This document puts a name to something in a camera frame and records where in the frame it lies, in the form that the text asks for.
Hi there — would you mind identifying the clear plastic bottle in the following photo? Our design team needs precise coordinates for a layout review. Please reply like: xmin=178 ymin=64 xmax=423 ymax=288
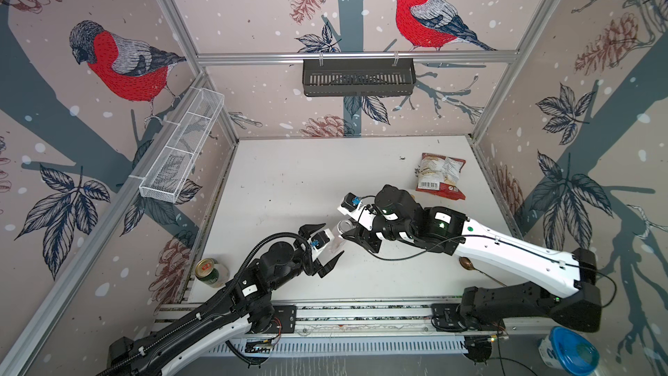
xmin=328 ymin=225 xmax=345 ymax=254

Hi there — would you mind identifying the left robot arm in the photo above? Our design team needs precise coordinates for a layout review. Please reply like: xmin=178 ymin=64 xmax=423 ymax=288
xmin=102 ymin=225 xmax=343 ymax=375

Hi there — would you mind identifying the white bottle cap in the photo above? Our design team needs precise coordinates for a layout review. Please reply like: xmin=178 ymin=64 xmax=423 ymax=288
xmin=337 ymin=219 xmax=355 ymax=235

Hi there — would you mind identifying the red snack bag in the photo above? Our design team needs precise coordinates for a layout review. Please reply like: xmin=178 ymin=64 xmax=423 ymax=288
xmin=416 ymin=152 xmax=466 ymax=200

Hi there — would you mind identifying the wooden spoon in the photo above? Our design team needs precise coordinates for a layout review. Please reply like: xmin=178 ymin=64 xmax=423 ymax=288
xmin=459 ymin=257 xmax=506 ymax=287

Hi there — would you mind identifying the green tin can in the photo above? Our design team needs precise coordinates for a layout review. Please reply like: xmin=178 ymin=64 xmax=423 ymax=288
xmin=195 ymin=258 xmax=229 ymax=288

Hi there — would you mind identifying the black hanging basket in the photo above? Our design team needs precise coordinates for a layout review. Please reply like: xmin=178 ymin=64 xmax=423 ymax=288
xmin=302 ymin=58 xmax=417 ymax=97

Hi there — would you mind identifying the blue lidded container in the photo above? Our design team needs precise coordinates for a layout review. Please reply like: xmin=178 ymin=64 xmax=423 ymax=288
xmin=539 ymin=327 xmax=600 ymax=376

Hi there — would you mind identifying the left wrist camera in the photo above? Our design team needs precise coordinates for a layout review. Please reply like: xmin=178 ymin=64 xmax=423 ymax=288
xmin=310 ymin=229 xmax=334 ymax=260

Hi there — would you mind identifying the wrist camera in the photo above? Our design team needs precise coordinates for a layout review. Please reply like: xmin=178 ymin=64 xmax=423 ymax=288
xmin=337 ymin=193 xmax=383 ymax=232
xmin=310 ymin=229 xmax=334 ymax=260

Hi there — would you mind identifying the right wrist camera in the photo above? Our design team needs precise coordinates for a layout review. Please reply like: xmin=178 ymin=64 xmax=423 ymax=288
xmin=337 ymin=193 xmax=383 ymax=232

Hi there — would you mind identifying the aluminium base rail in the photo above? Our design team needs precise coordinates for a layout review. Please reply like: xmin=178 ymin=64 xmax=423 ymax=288
xmin=153 ymin=297 xmax=575 ymax=338

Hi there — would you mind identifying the white wire basket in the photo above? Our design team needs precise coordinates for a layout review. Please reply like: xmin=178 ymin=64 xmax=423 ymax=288
xmin=139 ymin=88 xmax=224 ymax=204

